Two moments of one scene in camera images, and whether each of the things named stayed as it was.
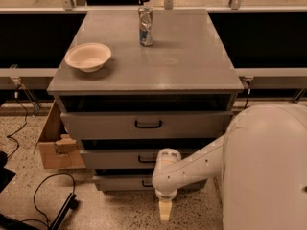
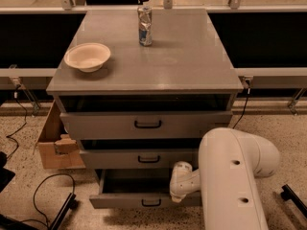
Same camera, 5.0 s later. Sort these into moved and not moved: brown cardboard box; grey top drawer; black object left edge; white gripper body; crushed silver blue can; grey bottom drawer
Moved: grey bottom drawer; white gripper body
Not moved: grey top drawer; crushed silver blue can; black object left edge; brown cardboard box
